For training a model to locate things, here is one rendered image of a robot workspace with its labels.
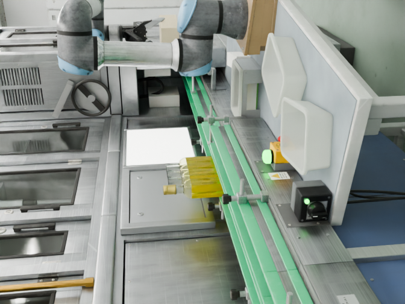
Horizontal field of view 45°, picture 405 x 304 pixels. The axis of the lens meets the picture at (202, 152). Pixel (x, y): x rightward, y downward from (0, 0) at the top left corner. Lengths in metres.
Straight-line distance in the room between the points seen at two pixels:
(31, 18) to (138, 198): 4.32
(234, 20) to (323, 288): 1.00
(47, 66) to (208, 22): 1.24
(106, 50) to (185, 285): 0.82
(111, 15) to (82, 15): 3.74
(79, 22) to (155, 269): 0.84
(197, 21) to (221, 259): 0.81
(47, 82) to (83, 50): 1.10
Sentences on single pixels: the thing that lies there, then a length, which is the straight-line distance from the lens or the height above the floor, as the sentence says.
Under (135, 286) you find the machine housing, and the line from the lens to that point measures 1.58.
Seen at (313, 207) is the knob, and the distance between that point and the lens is 1.27.
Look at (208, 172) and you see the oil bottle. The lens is 1.78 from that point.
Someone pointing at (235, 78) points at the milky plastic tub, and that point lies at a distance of 2.09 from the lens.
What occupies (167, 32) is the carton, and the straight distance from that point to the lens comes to 2.14.
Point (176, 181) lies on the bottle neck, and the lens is 1.77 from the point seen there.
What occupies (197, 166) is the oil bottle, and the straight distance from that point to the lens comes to 1.83.
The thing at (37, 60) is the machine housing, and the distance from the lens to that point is 2.75.
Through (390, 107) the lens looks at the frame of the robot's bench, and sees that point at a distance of 1.23.
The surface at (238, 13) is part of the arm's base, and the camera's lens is 1.76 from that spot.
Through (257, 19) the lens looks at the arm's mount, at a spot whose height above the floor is 0.82.
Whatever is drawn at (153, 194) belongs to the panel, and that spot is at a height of 1.20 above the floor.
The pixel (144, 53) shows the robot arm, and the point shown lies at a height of 1.20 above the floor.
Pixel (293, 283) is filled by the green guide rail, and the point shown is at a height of 0.91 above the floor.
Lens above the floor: 1.22
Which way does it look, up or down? 7 degrees down
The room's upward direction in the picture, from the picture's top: 93 degrees counter-clockwise
